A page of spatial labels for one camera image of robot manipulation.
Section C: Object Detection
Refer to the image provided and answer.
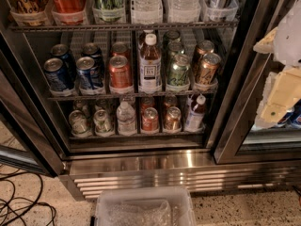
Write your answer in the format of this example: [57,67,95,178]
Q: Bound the green can front middle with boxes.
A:
[166,54,190,91]

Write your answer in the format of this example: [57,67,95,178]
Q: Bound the copper can bottom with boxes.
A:
[164,106,182,132]

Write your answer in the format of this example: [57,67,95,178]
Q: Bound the clear plastic bin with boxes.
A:
[95,186,197,226]

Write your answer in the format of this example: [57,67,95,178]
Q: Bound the top wire shelf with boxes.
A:
[8,20,239,33]

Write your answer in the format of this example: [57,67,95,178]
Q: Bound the orange-red can back middle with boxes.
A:
[111,41,130,58]

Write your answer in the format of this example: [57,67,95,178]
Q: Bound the green can behind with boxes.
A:
[167,41,185,62]

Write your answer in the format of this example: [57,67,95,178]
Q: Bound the clear water bottle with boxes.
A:
[166,0,201,24]
[131,0,163,24]

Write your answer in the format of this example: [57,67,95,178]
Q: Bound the small water bottle bottom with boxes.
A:
[117,102,136,136]

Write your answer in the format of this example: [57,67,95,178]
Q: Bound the clear water bottle left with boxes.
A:
[131,0,163,24]

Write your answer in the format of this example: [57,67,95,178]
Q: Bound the orange-red can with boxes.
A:
[111,41,130,58]
[109,56,134,94]

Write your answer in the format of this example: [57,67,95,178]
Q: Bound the orange can bottom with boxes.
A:
[142,107,159,133]

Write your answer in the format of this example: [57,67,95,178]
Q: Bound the clear water bottle right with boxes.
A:
[166,0,201,24]

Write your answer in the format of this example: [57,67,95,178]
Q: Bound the black cables on floor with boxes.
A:
[0,163,57,226]

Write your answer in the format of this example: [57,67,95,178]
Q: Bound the silver can top shelf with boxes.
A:
[200,0,238,22]

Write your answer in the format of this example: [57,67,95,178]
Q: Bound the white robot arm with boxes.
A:
[253,0,301,129]

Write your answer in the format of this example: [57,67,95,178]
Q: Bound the red cola can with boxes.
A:
[53,0,86,25]

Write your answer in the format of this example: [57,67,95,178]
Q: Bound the blue can front left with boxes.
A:
[43,57,75,96]

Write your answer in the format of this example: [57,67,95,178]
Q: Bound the orange-red can front middle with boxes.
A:
[109,56,134,94]

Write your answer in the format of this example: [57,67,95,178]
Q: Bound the wire shelf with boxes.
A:
[8,20,239,33]
[47,89,217,102]

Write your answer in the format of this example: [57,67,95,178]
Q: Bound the tea bottle white cap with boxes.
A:
[139,33,162,93]

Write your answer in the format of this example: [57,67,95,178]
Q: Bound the open left fridge door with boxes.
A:
[0,36,64,177]

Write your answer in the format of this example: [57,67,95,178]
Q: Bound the copper can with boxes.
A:
[195,53,221,85]
[192,40,214,72]
[164,106,182,132]

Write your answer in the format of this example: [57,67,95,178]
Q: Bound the silver can bottom left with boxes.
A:
[69,110,91,137]

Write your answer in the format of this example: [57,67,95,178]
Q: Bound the copper can front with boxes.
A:
[195,53,221,85]

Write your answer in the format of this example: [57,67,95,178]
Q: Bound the middle wire shelf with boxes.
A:
[47,89,217,102]

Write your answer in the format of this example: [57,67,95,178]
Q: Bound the blue can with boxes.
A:
[43,57,75,96]
[51,44,76,81]
[81,42,104,76]
[76,56,104,95]

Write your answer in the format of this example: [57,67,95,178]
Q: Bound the right fridge glass door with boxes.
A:
[208,0,301,164]

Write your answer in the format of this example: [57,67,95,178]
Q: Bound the steel fridge base grille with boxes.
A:
[59,150,301,201]

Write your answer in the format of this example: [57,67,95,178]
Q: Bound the copper can back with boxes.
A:
[192,40,214,72]

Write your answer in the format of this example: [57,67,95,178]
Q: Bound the blue can back left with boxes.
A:
[51,44,76,81]

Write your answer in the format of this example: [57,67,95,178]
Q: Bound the blue pepsi can right fridge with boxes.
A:
[277,107,294,127]

